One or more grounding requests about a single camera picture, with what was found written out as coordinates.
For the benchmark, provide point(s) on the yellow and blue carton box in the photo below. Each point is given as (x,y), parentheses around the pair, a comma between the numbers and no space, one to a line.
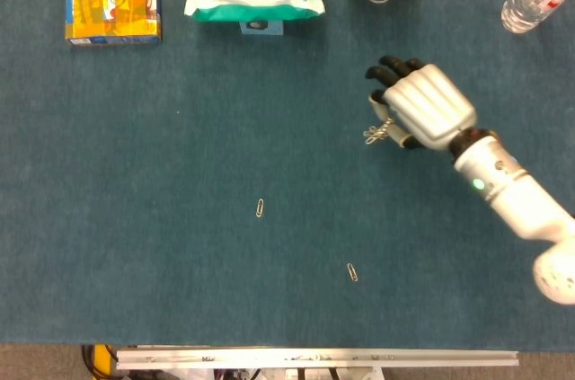
(112,16)

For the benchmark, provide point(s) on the blue felt table cover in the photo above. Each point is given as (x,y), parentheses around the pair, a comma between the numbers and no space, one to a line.
(179,173)

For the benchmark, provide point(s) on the aluminium profile rail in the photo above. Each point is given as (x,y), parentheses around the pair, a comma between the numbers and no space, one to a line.
(314,357)

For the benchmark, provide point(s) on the yellow frame part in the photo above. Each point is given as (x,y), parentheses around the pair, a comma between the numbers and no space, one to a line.
(102,359)

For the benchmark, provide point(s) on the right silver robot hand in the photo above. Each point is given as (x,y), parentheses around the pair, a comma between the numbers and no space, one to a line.
(427,101)

